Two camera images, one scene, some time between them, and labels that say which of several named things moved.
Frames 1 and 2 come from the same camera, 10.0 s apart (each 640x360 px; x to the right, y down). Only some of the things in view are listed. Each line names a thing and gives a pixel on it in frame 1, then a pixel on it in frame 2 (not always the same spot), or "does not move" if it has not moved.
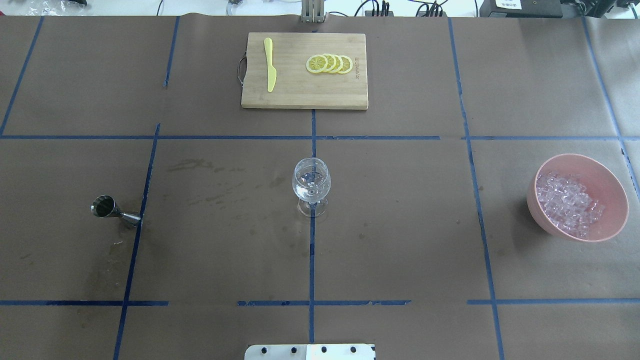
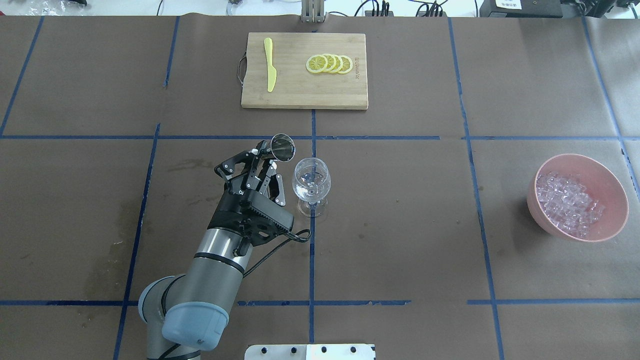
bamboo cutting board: [296, 87] does not move
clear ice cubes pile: [568, 203] does not move
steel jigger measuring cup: [104, 206] to [283, 147]
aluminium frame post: [312, 11] does not move
